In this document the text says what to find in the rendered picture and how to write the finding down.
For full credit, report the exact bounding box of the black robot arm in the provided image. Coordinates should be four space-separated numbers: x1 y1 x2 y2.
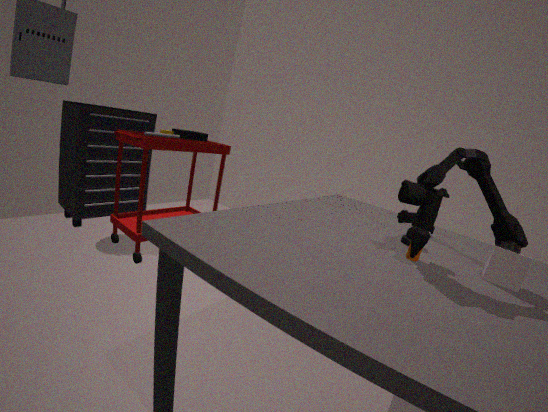
397 147 528 254

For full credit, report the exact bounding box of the orange knob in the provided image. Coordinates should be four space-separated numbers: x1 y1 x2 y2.
406 242 423 262

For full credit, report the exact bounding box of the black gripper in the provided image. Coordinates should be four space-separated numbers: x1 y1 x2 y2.
406 206 438 258

